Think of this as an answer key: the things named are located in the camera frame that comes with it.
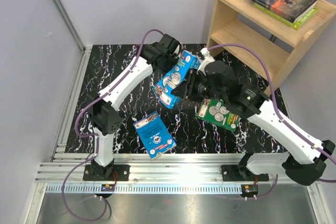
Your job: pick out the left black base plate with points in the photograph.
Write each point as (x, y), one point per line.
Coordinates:
(119, 172)

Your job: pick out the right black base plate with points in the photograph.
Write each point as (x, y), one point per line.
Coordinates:
(232, 173)

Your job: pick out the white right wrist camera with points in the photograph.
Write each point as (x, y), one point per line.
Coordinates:
(204, 58)

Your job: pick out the blue 26-storey treehouse book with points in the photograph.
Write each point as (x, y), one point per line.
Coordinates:
(163, 89)

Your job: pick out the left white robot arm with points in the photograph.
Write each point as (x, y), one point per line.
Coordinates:
(103, 111)

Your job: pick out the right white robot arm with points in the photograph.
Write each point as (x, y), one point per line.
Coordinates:
(304, 162)

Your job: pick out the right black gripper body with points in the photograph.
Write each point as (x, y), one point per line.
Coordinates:
(202, 89)

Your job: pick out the aluminium mounting rail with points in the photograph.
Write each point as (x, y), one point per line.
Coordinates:
(167, 174)

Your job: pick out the lime green treehouse book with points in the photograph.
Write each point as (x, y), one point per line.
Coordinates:
(296, 25)

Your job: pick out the blue book back cover up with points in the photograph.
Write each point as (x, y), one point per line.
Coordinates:
(154, 135)

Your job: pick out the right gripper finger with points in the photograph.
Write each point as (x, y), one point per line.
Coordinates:
(180, 91)
(191, 77)

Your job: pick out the dark green coin book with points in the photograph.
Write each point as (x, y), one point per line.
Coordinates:
(215, 113)

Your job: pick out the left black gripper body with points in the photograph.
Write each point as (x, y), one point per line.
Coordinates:
(170, 62)

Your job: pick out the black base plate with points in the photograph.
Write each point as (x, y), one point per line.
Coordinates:
(119, 172)
(232, 173)

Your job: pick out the wooden two-tier shelf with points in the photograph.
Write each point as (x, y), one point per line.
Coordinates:
(279, 46)

